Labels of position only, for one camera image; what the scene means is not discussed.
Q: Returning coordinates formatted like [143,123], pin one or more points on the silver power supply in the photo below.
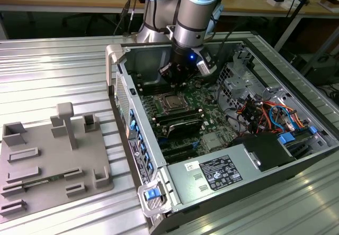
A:
[185,182]

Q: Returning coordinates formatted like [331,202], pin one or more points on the silver drive cage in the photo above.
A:
[238,86]

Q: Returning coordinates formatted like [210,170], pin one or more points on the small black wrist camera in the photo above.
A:
[165,72]

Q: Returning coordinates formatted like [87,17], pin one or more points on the CPU socket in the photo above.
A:
[165,110]

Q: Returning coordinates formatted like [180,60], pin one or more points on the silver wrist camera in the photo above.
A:
[205,65]

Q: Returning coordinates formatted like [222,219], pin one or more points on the grey open PC case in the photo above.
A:
[143,60]

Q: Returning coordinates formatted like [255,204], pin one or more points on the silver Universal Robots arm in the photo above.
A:
[196,7]

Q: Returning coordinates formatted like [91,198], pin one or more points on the black floor box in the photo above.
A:
[323,71]

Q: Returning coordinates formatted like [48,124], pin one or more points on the black graphics card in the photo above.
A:
[185,129]

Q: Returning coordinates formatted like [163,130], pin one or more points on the grey parts rack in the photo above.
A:
[53,153]

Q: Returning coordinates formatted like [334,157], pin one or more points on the green RAM stick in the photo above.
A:
[53,178]
[180,117]

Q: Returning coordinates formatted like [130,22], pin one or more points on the small white box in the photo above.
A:
[278,3]

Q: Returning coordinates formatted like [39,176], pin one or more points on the green motherboard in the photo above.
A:
[212,124]

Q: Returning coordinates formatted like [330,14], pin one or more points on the silver topped CPU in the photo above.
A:
[172,101]

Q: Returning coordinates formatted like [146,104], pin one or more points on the blue disk carrier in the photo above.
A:
[287,138]

